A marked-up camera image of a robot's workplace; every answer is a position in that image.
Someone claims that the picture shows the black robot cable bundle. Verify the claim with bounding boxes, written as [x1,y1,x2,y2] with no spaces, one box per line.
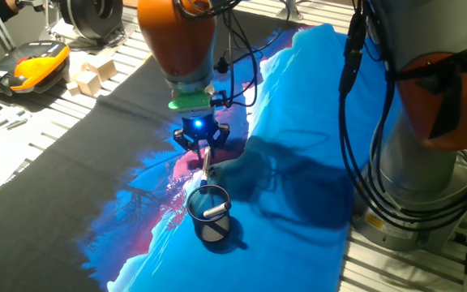
[176,0,467,232]

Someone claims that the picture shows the black round spool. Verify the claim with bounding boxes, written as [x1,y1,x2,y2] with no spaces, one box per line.
[58,0,125,41]

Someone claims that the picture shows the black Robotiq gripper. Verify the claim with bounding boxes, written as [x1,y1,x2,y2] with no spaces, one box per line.
[172,113,231,161]

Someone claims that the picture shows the green gripper mount plate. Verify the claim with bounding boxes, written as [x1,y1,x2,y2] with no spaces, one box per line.
[167,89,215,113]

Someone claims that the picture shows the black mesh pen holder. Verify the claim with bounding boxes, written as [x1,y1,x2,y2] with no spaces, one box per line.
[186,184,234,243]

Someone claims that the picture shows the blue landscape printed cloth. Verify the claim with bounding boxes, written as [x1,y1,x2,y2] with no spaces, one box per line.
[0,10,384,292]

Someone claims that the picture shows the orange black teach pendant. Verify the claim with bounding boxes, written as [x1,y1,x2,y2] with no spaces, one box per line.
[0,40,71,97]

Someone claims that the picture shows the large wooden block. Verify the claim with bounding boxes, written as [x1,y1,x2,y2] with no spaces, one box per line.
[85,56,118,82]

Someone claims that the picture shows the white marker pen dark cap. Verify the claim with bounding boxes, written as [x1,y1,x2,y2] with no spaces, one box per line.
[203,201,233,219]

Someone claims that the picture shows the medium wooden block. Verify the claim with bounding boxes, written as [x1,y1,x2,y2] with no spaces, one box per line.
[74,71,101,97]

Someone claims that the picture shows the white marker pen blue cap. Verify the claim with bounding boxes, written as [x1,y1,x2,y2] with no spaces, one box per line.
[199,145,213,187]

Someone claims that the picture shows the pale wooden block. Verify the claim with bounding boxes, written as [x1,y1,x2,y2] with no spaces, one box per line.
[69,60,88,82]

